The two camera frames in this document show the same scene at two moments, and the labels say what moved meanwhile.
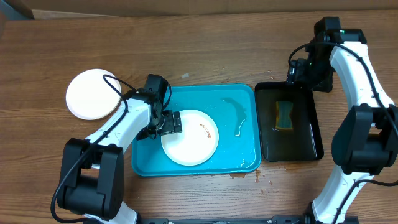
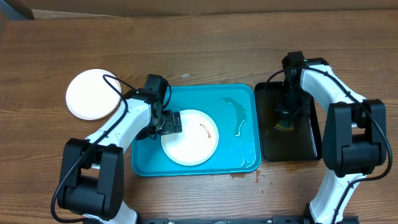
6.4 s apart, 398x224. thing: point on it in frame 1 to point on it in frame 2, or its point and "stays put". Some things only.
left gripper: (173, 123) stays put
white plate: (197, 142) stays put
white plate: (89, 97) stays put
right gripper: (296, 71) to (286, 112)
